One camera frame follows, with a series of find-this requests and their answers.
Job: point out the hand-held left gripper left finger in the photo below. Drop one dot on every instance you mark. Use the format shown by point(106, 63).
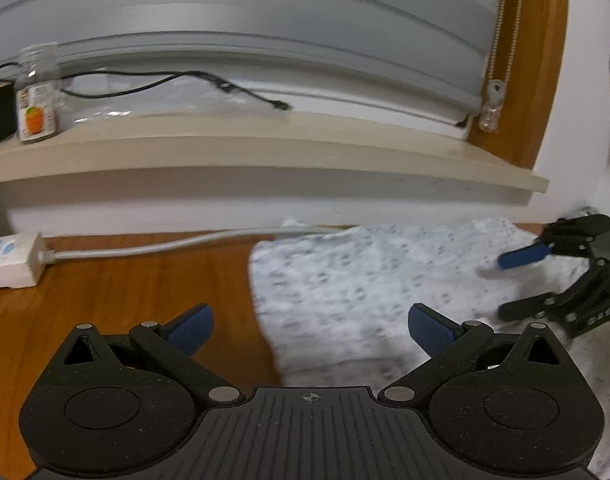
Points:
point(192, 327)

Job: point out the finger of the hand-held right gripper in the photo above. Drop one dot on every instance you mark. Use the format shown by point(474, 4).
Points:
point(522, 257)
point(525, 307)

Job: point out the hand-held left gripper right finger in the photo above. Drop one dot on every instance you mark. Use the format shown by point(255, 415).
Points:
point(430, 330)

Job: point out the white patterned shirt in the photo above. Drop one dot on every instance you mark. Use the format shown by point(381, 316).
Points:
point(360, 285)

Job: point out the beige window sill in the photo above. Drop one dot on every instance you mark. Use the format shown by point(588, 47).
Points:
point(235, 150)

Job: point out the white power strip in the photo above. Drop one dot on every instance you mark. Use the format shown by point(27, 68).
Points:
point(15, 265)

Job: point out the clear jar with orange label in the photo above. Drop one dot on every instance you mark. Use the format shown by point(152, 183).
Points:
point(35, 110)

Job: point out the grey window blind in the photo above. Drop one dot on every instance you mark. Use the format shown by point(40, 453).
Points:
point(235, 20)

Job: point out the wooden window frame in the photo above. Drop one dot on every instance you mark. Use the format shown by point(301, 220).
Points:
point(535, 60)

